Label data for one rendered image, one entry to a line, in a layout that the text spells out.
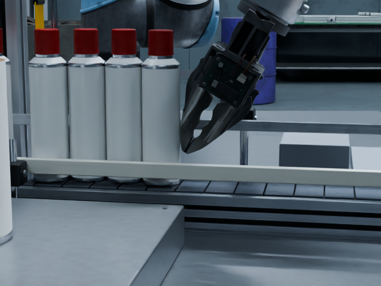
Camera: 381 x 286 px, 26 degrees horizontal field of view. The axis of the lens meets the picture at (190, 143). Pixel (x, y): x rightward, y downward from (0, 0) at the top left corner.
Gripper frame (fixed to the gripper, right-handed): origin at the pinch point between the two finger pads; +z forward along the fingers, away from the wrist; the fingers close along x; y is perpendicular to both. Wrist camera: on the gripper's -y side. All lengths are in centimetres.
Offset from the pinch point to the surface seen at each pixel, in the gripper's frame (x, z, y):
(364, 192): 22.7, -6.8, 1.7
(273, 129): 8.5, -6.9, -2.7
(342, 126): 16.1, -12.1, -2.7
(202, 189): 4.6, 3.6, 3.7
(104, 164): -8.1, 7.3, 4.9
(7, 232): -10.3, 11.1, 28.9
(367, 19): 61, -14, -907
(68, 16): -263, 171, -916
